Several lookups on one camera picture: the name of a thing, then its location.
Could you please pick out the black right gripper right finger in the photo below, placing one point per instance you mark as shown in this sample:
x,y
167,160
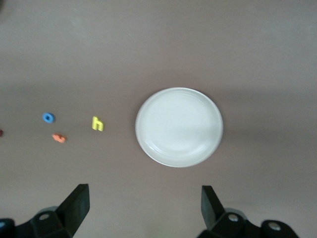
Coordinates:
x,y
210,210

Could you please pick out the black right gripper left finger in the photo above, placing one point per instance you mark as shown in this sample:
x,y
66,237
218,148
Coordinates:
x,y
74,210

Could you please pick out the orange foam letter t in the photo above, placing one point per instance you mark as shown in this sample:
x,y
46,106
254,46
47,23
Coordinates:
x,y
59,138

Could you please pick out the yellow foam letter h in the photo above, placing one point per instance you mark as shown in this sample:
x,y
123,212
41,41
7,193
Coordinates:
x,y
95,125

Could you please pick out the blue foam letter o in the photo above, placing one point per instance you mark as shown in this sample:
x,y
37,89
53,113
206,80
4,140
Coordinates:
x,y
44,118

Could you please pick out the beige round plate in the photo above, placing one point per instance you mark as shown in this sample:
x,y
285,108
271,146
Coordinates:
x,y
179,127

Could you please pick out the brown paper table cover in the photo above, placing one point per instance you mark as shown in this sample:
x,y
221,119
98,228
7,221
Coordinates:
x,y
158,37

